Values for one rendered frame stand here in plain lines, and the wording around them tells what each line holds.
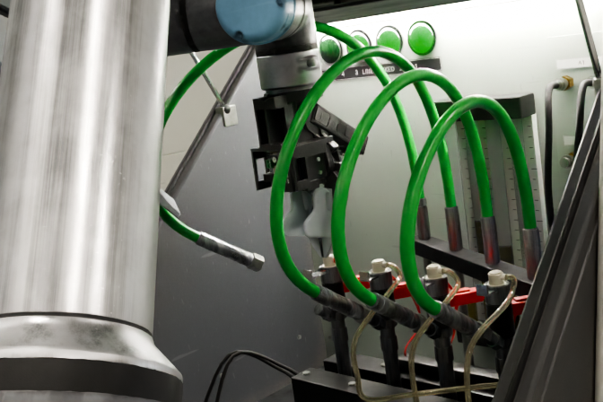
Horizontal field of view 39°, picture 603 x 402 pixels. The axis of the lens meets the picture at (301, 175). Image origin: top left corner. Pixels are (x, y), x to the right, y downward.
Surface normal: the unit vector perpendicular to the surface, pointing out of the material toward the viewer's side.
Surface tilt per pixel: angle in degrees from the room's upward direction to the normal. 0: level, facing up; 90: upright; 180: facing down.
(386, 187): 90
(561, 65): 90
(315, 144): 90
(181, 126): 90
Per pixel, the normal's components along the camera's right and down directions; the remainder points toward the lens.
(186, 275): 0.71, 0.00
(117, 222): 0.66, -0.32
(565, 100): -0.69, 0.21
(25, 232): -0.15, -0.40
